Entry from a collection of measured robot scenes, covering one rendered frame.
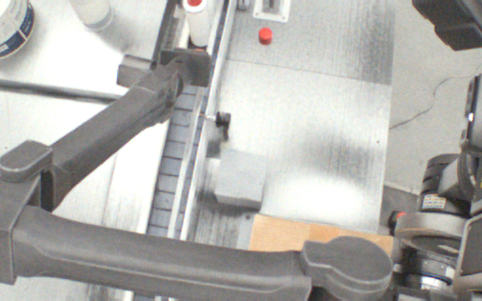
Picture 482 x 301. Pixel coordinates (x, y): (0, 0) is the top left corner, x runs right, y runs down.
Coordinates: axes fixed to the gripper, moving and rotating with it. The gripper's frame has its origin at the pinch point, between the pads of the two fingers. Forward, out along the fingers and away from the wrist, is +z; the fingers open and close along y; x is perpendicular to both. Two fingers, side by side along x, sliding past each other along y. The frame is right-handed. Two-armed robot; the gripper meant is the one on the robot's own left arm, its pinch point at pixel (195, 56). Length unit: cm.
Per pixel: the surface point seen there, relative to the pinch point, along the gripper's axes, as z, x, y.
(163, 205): -11.5, 30.1, 2.0
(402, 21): 130, 7, -58
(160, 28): 16.6, -1.2, 13.5
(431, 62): 119, 20, -73
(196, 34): 9.4, -2.5, 2.6
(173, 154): -3.9, 21.6, 2.4
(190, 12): 2.2, -8.9, 2.7
